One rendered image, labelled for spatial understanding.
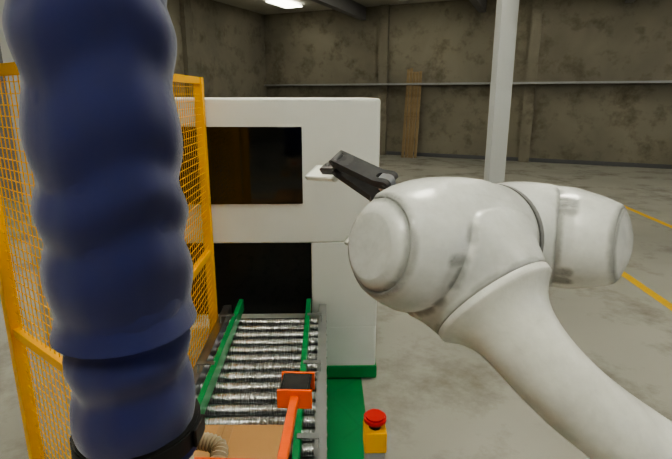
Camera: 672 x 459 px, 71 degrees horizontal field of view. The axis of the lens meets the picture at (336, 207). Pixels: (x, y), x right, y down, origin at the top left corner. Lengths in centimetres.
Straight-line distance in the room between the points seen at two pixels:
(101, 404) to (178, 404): 12
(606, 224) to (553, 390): 17
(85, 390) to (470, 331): 68
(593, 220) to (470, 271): 16
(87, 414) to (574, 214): 80
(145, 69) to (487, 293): 59
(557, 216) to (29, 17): 68
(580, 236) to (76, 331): 72
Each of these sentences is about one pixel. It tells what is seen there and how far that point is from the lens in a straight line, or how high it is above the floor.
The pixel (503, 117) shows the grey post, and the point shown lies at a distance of 373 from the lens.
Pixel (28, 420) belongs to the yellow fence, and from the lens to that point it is 274.
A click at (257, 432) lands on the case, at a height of 95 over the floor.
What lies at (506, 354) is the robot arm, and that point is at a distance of 37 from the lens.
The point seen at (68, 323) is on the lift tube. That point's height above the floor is 165.
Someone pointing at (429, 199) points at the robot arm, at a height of 192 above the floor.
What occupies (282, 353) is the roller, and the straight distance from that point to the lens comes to 292.
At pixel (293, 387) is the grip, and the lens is 125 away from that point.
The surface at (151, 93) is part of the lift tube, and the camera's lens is 77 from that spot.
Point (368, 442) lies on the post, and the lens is 160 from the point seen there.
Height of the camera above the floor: 200
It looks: 13 degrees down
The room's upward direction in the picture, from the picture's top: straight up
